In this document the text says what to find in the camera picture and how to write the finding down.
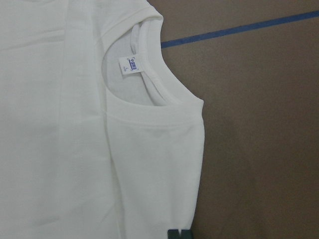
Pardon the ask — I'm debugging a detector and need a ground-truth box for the white long-sleeve printed shirt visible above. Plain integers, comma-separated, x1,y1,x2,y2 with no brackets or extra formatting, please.
0,0,204,239

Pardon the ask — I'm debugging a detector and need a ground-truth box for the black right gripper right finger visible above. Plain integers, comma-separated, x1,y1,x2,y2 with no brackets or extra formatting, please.
180,229,193,239

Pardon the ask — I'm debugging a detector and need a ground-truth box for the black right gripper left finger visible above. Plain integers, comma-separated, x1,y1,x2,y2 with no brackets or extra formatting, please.
167,229,180,239

